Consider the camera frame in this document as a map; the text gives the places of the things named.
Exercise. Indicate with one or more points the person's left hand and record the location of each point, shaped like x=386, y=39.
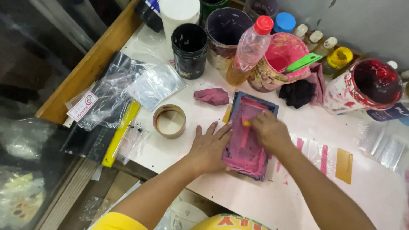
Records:
x=207, y=150

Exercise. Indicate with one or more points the person's right hand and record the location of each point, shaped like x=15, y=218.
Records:
x=271, y=130

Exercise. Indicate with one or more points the person's right fingers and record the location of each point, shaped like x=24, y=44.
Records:
x=257, y=122

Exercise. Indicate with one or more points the small yellow squeegee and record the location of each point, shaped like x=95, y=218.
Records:
x=246, y=123

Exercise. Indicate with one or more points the pink stained screen printing frame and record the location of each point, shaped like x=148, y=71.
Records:
x=249, y=150

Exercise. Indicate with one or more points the black cloth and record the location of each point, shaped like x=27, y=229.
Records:
x=297, y=93

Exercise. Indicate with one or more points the pink stained rag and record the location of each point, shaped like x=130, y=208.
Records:
x=212, y=96

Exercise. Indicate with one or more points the pink ink can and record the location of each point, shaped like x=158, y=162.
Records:
x=274, y=67

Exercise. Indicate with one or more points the clear printed plastic bags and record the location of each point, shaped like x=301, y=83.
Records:
x=314, y=156

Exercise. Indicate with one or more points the plastic bottle with red cap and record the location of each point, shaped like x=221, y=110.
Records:
x=247, y=54

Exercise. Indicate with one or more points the mauve cloth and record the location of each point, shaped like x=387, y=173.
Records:
x=318, y=83

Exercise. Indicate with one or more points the green plastic spatula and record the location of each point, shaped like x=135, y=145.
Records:
x=302, y=62

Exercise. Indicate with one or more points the purple ink can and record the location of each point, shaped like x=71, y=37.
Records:
x=223, y=41

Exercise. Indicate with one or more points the brown tape roll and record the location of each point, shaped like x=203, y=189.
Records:
x=169, y=121

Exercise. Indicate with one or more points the black ink jar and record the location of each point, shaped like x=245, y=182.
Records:
x=189, y=54

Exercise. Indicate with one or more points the brown tape strip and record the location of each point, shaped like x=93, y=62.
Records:
x=344, y=166

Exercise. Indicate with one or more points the yellow capped small bottle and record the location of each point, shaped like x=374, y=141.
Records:
x=337, y=61

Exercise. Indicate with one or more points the white capped small bottle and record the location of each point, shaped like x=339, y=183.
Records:
x=301, y=30
x=315, y=36
x=329, y=42

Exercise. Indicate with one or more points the blue capped bottle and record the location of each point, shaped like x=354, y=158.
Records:
x=283, y=22

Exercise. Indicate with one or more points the red ink can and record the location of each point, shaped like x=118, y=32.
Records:
x=361, y=89

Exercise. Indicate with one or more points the silver foil pouch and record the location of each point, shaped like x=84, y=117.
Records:
x=155, y=85

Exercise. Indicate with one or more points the dark purple container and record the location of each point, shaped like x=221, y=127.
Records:
x=260, y=9

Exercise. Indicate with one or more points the dark green container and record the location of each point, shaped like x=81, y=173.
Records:
x=211, y=8

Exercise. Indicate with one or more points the small clear plastic bag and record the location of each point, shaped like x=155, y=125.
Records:
x=131, y=143

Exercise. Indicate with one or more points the person's yellow shirt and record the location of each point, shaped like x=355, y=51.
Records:
x=179, y=223

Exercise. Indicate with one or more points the white cylindrical container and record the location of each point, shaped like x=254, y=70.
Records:
x=177, y=19

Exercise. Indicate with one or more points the blue labelled plastic bag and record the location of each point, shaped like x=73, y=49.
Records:
x=388, y=113

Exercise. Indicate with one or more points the yellow squeegee blade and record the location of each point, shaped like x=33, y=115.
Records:
x=121, y=134

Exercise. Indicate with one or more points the blue labelled dark container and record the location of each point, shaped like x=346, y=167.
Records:
x=148, y=12

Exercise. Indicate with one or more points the pack of clear plastic bags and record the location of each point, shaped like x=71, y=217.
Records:
x=105, y=95

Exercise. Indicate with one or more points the black screen frame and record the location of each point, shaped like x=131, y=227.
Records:
x=86, y=143

